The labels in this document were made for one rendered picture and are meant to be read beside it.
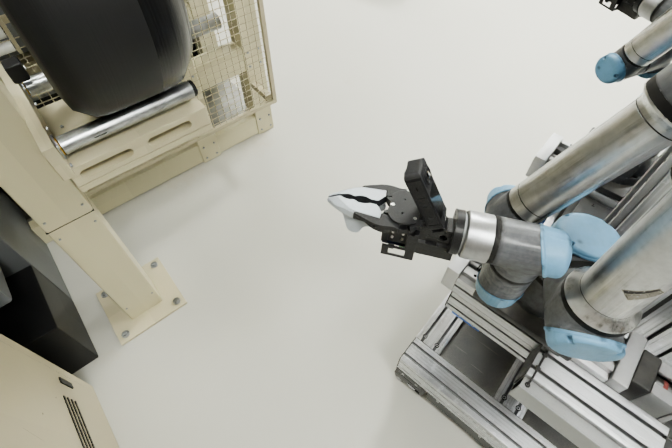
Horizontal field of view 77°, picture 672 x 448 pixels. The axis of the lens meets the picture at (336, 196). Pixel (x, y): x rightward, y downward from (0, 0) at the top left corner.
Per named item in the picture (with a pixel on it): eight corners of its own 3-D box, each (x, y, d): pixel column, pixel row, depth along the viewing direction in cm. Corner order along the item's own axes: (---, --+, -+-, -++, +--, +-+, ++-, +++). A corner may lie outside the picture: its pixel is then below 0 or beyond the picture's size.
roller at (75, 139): (64, 160, 97) (53, 146, 93) (58, 149, 99) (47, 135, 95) (200, 98, 110) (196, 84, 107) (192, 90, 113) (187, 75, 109)
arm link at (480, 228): (496, 241, 59) (496, 202, 65) (463, 234, 60) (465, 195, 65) (481, 272, 64) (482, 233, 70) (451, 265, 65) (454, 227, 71)
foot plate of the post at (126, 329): (122, 346, 158) (120, 344, 156) (96, 294, 170) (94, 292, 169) (187, 303, 168) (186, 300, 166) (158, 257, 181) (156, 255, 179)
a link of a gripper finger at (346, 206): (322, 230, 68) (377, 243, 67) (322, 205, 64) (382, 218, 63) (327, 217, 71) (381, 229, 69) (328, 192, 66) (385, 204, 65)
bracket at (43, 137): (64, 182, 96) (40, 152, 88) (16, 96, 115) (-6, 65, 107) (79, 175, 97) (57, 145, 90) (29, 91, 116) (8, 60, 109)
